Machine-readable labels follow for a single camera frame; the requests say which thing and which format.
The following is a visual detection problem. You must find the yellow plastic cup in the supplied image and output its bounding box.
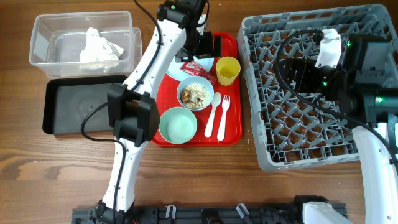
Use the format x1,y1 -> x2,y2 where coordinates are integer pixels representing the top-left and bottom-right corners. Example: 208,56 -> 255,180
216,57 -> 241,86

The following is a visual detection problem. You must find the red sauce packet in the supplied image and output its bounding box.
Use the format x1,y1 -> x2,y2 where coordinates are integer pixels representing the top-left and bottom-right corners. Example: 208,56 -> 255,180
180,61 -> 216,85

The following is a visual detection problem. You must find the light blue food bowl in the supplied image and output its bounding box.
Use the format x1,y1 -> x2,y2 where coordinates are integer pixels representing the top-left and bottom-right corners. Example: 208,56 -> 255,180
177,76 -> 214,111

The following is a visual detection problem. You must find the white napkin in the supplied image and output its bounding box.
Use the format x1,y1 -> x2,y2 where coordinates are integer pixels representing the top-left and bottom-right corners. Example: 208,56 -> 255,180
80,27 -> 124,62

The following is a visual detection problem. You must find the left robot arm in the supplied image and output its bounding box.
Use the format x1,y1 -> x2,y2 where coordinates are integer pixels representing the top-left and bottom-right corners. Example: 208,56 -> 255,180
89,0 -> 221,223

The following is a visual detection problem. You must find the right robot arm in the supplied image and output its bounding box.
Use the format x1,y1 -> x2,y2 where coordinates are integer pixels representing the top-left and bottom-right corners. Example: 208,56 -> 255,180
274,30 -> 397,223

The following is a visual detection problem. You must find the grey dishwasher rack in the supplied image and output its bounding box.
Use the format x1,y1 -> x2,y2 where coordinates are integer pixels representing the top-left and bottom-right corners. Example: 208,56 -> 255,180
238,4 -> 397,172

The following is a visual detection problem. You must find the light blue plate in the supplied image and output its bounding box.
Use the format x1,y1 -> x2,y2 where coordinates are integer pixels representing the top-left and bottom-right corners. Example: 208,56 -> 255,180
167,57 -> 215,81

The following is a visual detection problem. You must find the white plastic spoon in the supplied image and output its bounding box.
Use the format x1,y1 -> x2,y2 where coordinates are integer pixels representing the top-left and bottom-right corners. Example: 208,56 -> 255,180
204,92 -> 221,138

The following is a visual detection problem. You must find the food scraps and rice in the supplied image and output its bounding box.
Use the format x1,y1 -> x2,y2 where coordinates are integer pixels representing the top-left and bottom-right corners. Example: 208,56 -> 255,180
179,83 -> 210,110

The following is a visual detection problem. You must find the white plastic fork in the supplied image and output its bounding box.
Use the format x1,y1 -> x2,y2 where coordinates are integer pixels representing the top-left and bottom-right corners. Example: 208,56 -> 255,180
217,95 -> 231,141

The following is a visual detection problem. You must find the red serving tray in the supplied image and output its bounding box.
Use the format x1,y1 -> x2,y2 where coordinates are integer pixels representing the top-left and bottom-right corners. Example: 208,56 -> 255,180
152,32 -> 243,147

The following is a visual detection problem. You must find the mint green bowl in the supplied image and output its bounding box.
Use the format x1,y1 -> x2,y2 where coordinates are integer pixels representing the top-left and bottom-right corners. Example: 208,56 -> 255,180
159,107 -> 198,144

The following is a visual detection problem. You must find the clear plastic bin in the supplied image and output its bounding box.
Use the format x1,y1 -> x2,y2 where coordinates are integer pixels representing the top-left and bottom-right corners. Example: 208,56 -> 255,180
29,11 -> 142,79

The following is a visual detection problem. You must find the black plastic tray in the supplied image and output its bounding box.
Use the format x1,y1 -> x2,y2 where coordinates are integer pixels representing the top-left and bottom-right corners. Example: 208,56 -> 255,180
42,75 -> 127,135

